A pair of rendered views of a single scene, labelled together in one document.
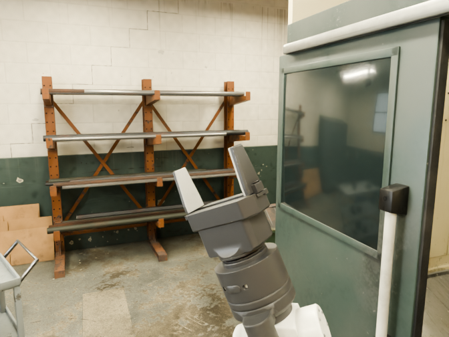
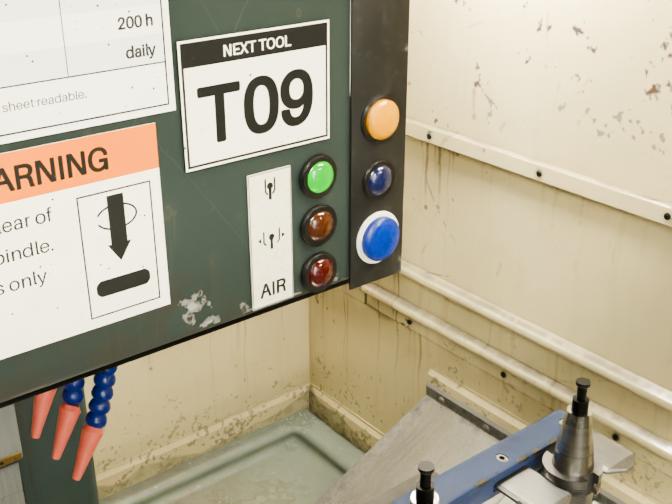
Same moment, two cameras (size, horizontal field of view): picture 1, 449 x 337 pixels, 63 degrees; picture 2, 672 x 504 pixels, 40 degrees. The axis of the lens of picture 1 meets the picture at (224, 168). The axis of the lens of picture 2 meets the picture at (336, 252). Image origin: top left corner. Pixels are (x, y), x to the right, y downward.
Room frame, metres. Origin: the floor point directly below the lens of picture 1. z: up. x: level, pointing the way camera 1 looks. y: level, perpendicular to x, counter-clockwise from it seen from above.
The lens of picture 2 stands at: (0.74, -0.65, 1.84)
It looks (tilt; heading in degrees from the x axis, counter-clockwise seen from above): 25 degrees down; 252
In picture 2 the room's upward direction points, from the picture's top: straight up
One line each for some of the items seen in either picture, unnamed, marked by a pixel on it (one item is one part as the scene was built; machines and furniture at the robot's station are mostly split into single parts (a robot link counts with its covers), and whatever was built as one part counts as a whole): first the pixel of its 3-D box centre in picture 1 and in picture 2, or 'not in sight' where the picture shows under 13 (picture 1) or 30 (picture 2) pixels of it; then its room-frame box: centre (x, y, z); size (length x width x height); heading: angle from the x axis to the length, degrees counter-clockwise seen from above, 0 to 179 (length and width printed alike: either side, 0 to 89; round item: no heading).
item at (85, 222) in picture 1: (154, 167); not in sight; (4.38, 0.85, 1.05); 2.38 x 0.70 x 2.10; 113
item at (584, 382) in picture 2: not in sight; (581, 395); (0.25, -1.33, 1.31); 0.02 x 0.02 x 0.03
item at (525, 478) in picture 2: not in sight; (537, 494); (0.30, -1.32, 1.21); 0.07 x 0.05 x 0.01; 110
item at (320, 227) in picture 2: not in sight; (319, 225); (0.59, -1.15, 1.62); 0.02 x 0.01 x 0.02; 20
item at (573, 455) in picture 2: not in sight; (576, 437); (0.25, -1.33, 1.26); 0.04 x 0.04 x 0.07
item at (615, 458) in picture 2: not in sight; (603, 453); (0.20, -1.35, 1.21); 0.07 x 0.05 x 0.01; 110
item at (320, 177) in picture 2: not in sight; (319, 176); (0.59, -1.15, 1.65); 0.02 x 0.01 x 0.02; 20
